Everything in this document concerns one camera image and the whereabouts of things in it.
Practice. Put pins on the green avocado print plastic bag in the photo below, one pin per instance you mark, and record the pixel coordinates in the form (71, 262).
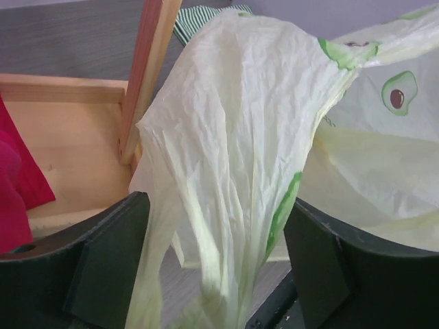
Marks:
(257, 114)

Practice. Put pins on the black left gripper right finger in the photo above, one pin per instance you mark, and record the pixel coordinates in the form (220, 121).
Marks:
(343, 277)

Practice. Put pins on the magenta red shirt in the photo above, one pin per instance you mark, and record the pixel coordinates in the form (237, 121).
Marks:
(23, 186)

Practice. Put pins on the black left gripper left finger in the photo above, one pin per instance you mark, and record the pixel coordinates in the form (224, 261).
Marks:
(80, 277)

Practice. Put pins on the wooden clothes rack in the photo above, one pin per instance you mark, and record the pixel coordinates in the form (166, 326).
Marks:
(69, 127)

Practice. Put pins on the green white striped cloth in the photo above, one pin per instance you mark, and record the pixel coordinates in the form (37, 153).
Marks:
(190, 20)

